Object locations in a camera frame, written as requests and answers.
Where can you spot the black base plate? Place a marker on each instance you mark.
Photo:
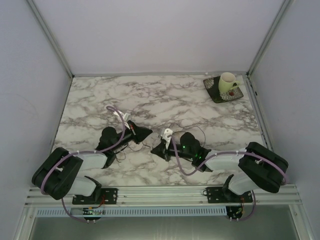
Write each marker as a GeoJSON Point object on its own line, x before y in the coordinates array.
{"type": "Point", "coordinates": [102, 196]}
{"type": "Point", "coordinates": [222, 195]}

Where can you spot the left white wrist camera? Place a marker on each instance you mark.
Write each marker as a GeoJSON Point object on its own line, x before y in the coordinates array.
{"type": "Point", "coordinates": [125, 115]}

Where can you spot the right black circuit board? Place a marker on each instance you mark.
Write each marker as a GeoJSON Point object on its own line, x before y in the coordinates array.
{"type": "Point", "coordinates": [235, 213]}

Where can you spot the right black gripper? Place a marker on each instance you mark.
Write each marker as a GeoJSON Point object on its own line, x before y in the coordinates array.
{"type": "Point", "coordinates": [160, 150]}

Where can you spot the left green circuit board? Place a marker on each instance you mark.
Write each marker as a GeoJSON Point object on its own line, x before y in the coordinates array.
{"type": "Point", "coordinates": [89, 211]}

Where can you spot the right aluminium frame post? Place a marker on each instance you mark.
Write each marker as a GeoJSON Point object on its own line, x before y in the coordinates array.
{"type": "Point", "coordinates": [285, 6]}

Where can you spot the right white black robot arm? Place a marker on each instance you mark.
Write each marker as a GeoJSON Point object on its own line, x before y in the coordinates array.
{"type": "Point", "coordinates": [254, 167]}

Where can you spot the blue slotted cable duct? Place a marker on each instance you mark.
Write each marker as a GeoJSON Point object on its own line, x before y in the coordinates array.
{"type": "Point", "coordinates": [164, 211]}

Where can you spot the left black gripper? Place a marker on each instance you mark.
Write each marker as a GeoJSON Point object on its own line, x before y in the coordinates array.
{"type": "Point", "coordinates": [138, 133]}

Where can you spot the aluminium frame post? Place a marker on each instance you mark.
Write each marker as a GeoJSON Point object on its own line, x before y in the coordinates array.
{"type": "Point", "coordinates": [50, 37]}
{"type": "Point", "coordinates": [285, 6]}

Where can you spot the light green mug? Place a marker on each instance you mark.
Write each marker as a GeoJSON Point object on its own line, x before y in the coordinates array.
{"type": "Point", "coordinates": [227, 82]}

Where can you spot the left aluminium frame post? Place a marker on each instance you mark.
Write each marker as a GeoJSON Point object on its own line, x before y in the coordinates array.
{"type": "Point", "coordinates": [50, 37]}

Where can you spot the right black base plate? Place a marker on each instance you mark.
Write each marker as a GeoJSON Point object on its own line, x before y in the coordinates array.
{"type": "Point", "coordinates": [222, 195]}

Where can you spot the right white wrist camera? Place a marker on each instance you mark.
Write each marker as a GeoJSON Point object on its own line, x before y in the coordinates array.
{"type": "Point", "coordinates": [166, 135]}

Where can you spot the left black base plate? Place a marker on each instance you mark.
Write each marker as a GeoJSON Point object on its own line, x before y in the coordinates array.
{"type": "Point", "coordinates": [102, 196]}

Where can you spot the aluminium front rail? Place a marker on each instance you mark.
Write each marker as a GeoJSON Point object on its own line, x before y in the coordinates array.
{"type": "Point", "coordinates": [188, 195]}

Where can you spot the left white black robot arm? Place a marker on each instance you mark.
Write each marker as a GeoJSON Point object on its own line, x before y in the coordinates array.
{"type": "Point", "coordinates": [58, 175]}

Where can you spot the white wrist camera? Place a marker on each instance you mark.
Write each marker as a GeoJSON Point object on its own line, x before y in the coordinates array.
{"type": "Point", "coordinates": [125, 115]}
{"type": "Point", "coordinates": [166, 135]}

